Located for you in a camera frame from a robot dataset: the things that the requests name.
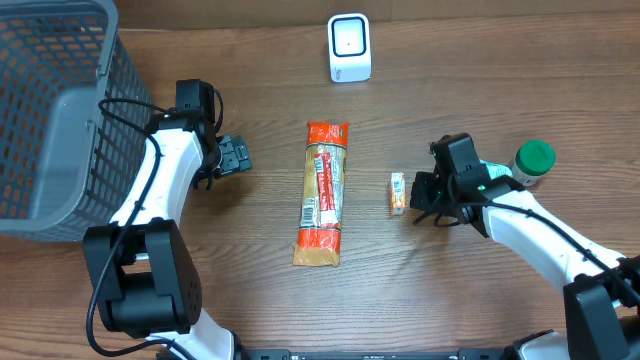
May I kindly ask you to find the teal wet wipes pack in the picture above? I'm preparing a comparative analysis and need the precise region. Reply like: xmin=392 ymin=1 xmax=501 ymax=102
xmin=480 ymin=160 xmax=513 ymax=180

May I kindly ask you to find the orange Kleenex tissue pack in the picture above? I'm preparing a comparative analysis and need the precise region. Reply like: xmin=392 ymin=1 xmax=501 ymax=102
xmin=390 ymin=172 xmax=406 ymax=216

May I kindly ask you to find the green lid jar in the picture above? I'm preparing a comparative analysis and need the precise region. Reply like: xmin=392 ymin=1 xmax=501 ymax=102
xmin=511 ymin=140 xmax=556 ymax=186

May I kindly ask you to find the orange spaghetti package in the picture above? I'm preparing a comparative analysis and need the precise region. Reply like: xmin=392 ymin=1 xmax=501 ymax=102
xmin=293 ymin=122 xmax=349 ymax=267

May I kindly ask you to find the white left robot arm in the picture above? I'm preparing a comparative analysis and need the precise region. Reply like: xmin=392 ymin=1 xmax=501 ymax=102
xmin=82 ymin=79 xmax=252 ymax=360

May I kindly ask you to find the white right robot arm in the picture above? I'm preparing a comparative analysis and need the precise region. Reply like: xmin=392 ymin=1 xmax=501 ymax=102
xmin=410 ymin=133 xmax=639 ymax=360

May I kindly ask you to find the white barcode scanner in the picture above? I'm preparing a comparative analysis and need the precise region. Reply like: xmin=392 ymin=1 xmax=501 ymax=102
xmin=327 ymin=13 xmax=372 ymax=83

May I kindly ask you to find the grey plastic basket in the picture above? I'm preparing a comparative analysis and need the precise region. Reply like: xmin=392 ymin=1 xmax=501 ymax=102
xmin=1 ymin=0 xmax=151 ymax=242

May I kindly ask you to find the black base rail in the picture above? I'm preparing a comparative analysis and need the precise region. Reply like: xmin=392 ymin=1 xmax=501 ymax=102
xmin=154 ymin=333 xmax=604 ymax=360

